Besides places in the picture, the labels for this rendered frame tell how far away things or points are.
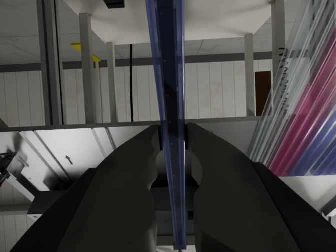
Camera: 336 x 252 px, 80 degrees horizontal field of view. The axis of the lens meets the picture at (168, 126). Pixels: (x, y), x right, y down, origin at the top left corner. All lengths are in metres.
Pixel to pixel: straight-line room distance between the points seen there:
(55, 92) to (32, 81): 3.46
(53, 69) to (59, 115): 0.13
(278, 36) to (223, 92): 2.73
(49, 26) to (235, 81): 3.14
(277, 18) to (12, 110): 4.01
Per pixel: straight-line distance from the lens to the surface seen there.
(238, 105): 3.54
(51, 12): 0.70
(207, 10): 0.82
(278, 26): 0.81
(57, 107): 0.64
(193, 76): 3.44
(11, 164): 0.42
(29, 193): 0.52
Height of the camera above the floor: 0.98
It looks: 2 degrees up
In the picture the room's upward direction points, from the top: 177 degrees clockwise
